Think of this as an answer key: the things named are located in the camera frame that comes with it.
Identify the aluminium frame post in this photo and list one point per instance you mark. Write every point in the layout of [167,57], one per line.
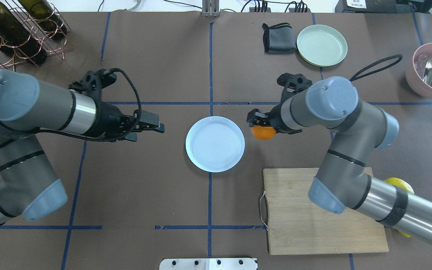
[211,8]

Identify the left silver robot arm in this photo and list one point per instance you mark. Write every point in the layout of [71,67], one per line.
[29,186]

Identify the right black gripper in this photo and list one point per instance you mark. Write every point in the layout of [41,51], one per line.
[275,117]

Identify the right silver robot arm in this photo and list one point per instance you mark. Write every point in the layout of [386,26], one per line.
[359,127]

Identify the light blue plate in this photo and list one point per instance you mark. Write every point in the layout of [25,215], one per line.
[215,144]

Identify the orange fruit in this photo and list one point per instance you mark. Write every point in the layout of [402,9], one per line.
[263,132]

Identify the dark grey folded cloth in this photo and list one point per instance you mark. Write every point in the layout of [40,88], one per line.
[279,39]

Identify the yellow lemon far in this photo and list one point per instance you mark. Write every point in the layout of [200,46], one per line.
[401,187]

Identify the copper wire bottle rack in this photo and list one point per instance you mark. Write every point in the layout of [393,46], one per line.
[31,31]

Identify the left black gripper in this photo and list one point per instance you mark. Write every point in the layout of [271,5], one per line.
[108,120]

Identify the light green plate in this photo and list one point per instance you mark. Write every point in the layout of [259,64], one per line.
[321,45]

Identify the wooden cutting board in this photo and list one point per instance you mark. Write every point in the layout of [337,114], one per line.
[297,226]

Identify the black computer box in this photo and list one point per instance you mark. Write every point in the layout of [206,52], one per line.
[383,6]

